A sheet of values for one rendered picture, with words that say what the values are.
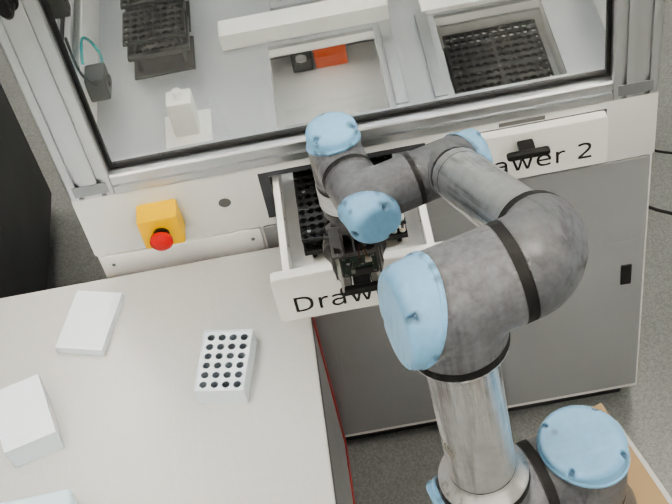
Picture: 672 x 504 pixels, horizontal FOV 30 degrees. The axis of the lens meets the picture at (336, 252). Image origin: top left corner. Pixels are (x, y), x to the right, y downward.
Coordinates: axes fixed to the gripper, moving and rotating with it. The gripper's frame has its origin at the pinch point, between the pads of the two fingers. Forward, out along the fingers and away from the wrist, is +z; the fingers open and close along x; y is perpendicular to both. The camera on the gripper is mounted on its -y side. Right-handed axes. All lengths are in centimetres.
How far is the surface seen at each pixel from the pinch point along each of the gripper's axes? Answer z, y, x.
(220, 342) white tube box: 11.0, -0.6, -25.3
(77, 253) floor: 90, -103, -76
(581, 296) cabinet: 48, -25, 42
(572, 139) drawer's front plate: 1.4, -22.9, 39.9
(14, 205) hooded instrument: 57, -91, -82
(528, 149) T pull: -0.9, -20.3, 31.7
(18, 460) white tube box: 13, 14, -60
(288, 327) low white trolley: 14.4, -3.9, -13.9
